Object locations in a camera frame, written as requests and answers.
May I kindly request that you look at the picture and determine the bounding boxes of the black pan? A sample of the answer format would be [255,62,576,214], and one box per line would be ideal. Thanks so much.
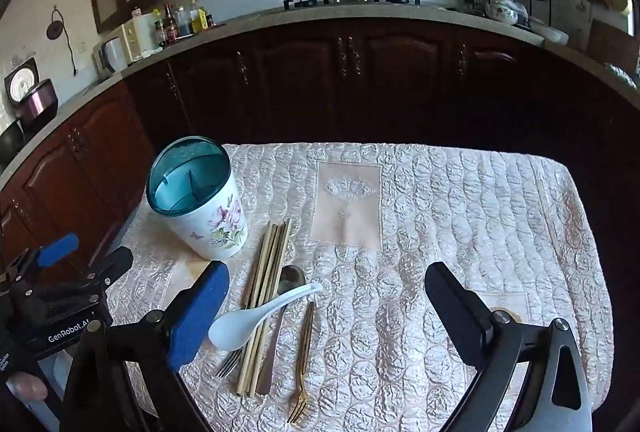
[0,122,23,165]

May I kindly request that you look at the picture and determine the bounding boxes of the person's left hand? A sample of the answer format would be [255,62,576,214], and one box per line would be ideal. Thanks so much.
[7,372,49,402]

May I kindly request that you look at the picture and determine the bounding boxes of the gold fork with wooden handle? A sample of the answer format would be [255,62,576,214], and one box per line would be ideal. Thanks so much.
[287,301,316,424]

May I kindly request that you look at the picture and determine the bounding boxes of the grey stone countertop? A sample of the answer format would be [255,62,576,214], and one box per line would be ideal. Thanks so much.
[0,2,640,188]

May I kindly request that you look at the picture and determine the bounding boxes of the purple rice cooker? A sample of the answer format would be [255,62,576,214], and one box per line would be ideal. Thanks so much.
[14,78,60,133]

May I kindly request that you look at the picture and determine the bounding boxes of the white ceramic spoon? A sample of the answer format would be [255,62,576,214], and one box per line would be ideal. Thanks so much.
[208,282,324,354]

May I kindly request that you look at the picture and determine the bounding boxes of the dark wooden lower cabinets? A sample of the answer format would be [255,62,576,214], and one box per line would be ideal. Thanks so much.
[0,19,640,293]

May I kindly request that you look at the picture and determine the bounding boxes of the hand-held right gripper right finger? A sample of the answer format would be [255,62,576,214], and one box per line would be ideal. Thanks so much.
[424,262,593,432]

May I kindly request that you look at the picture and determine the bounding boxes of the bundle of wooden chopsticks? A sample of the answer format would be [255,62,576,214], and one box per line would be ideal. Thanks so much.
[235,218,293,398]

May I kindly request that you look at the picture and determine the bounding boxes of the wooden cutting board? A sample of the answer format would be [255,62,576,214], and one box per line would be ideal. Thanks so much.
[585,19,640,73]

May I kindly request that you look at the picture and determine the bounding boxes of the white kitchen scale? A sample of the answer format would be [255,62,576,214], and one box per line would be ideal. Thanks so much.
[4,58,38,103]

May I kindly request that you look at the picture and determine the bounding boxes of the metal spoon with brown handle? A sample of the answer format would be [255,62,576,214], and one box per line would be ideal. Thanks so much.
[255,264,307,396]

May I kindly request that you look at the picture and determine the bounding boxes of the dark wall hanging with cord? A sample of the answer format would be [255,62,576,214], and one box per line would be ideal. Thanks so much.
[46,9,80,75]

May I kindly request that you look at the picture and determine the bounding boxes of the cream box appliance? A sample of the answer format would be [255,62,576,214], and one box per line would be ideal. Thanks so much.
[117,23,141,63]

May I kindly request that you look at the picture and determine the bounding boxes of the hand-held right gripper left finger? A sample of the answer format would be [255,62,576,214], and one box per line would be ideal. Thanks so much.
[60,260,231,432]

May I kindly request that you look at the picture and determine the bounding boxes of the yellow oil bottle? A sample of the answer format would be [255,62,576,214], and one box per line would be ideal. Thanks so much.
[190,0,208,34]

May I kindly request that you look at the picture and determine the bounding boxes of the gas stove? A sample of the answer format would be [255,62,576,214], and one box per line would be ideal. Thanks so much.
[280,0,423,9]

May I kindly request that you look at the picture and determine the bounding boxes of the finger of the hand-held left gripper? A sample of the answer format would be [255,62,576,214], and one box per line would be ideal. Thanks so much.
[5,233,81,285]
[40,246,135,308]

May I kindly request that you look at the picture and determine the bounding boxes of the dark sauce bottle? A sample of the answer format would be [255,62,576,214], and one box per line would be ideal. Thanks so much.
[164,3,180,44]

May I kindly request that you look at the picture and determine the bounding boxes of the pink quilted tablecloth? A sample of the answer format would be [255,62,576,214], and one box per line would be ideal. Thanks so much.
[107,142,615,432]

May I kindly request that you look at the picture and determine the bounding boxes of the green-capped bottle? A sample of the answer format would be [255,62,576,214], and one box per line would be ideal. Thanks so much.
[152,9,167,48]

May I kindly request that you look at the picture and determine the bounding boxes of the floral ceramic bowl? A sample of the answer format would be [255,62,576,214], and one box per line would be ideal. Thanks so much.
[487,0,526,24]

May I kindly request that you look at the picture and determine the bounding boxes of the white countertop appliance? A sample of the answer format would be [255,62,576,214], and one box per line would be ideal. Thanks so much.
[94,36,126,80]

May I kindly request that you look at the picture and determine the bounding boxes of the floral white utensil holder cup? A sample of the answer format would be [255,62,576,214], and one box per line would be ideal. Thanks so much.
[146,136,249,261]

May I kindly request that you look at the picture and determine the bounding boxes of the white bowl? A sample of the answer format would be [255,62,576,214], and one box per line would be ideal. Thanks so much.
[530,19,570,47]

